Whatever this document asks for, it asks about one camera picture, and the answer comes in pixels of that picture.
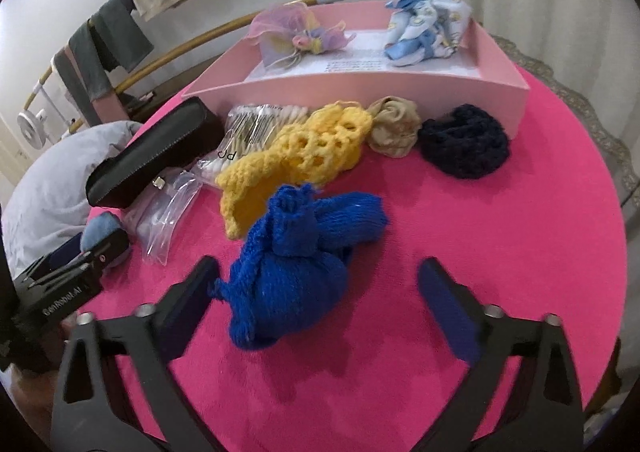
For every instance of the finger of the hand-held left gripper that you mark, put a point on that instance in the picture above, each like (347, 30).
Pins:
(112, 249)
(60, 252)

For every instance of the navy knitted scrunchie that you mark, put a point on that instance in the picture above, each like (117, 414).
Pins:
(465, 147)

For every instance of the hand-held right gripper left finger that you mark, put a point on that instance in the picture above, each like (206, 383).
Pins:
(199, 293)

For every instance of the blue white printed cloth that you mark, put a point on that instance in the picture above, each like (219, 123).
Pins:
(430, 27)

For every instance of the bag of cotton swabs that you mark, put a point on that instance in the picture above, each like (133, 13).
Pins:
(250, 128)

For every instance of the blue knitted pouch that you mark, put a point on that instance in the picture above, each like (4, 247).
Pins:
(285, 277)

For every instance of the grey green cloth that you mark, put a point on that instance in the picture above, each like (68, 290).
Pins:
(82, 67)

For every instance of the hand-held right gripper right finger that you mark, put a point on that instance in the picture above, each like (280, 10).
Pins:
(445, 314)

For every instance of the beige fabric scrunchie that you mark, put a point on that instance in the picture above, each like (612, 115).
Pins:
(395, 128)

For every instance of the white printed paper sheet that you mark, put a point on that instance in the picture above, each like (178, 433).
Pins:
(352, 63)

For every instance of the pink cardboard box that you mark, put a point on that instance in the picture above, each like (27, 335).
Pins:
(350, 93)

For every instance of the grey cushion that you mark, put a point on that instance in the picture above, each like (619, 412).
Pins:
(50, 182)

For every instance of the pink cloth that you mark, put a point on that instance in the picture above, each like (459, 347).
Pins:
(110, 110)

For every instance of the lace trimmed cream cloth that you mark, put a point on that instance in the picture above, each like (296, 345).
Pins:
(575, 97)

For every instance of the yellow crocheted pouch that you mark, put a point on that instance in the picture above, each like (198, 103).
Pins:
(300, 147)

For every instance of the small white fan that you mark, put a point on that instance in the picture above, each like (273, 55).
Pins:
(32, 127)

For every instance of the clear zip bag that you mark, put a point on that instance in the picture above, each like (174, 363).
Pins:
(160, 224)

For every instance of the dark grey cloth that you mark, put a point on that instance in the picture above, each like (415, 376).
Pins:
(122, 35)

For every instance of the dark brown furniture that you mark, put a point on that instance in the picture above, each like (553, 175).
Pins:
(145, 102)

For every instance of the black zippered case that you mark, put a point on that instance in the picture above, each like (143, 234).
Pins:
(150, 155)

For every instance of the light blue scrunchie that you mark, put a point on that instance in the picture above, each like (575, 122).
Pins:
(100, 228)

